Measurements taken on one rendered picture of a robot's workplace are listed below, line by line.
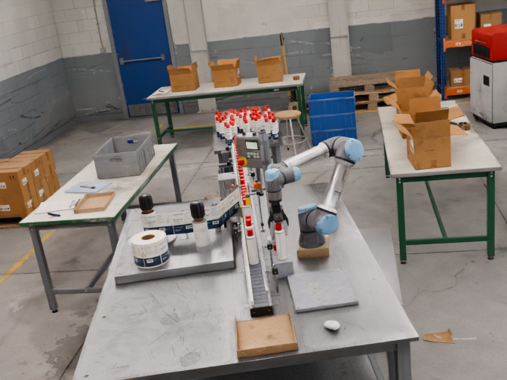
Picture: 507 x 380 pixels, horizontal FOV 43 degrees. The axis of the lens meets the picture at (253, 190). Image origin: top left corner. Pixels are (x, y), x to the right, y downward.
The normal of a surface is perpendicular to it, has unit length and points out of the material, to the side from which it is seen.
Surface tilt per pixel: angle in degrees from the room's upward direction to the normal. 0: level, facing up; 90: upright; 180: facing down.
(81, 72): 90
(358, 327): 0
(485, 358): 0
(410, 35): 90
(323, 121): 90
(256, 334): 0
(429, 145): 91
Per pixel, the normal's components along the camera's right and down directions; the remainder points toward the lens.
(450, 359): -0.12, -0.94
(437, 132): 0.01, 0.49
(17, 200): -0.14, 0.31
